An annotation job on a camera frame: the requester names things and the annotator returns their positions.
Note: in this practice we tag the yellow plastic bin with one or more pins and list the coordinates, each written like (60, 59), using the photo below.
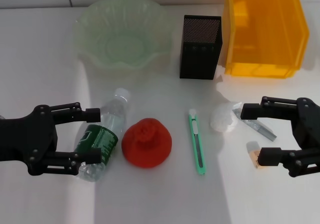
(265, 46)

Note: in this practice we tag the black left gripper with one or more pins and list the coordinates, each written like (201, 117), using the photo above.
(27, 139)

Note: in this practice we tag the green utility knife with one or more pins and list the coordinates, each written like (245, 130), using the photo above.
(197, 144)

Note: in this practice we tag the clear water bottle green label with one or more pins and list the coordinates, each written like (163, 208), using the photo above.
(111, 119)

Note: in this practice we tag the pale green glass fruit bowl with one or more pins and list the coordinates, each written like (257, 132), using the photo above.
(125, 46)

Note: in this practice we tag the red-orange fruit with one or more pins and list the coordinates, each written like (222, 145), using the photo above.
(147, 144)

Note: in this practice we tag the silver staples strip clear wrapper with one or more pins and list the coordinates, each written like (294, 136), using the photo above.
(265, 131)

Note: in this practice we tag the white paper ball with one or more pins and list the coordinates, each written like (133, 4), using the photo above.
(222, 119)

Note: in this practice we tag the orange eraser white end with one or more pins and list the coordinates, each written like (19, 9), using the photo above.
(253, 151)

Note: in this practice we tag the black mesh pen holder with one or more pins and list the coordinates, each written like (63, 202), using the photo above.
(200, 56)

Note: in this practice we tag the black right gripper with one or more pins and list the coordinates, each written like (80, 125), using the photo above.
(308, 126)

